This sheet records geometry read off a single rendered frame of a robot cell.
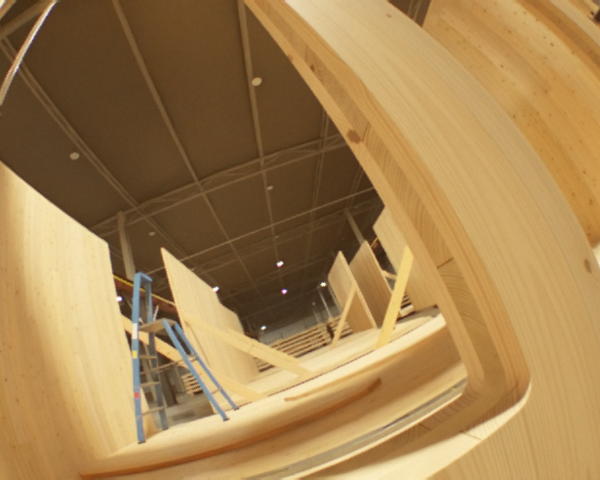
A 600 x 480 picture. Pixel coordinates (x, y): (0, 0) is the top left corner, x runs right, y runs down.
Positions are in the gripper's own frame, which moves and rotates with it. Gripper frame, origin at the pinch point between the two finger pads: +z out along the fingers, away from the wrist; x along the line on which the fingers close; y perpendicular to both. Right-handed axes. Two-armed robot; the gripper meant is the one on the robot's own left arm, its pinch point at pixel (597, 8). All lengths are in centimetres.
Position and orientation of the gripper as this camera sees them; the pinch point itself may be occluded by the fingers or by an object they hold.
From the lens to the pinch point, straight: 157.5
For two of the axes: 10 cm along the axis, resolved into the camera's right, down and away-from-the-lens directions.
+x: 0.2, -3.6, -9.3
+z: -9.2, 3.6, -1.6
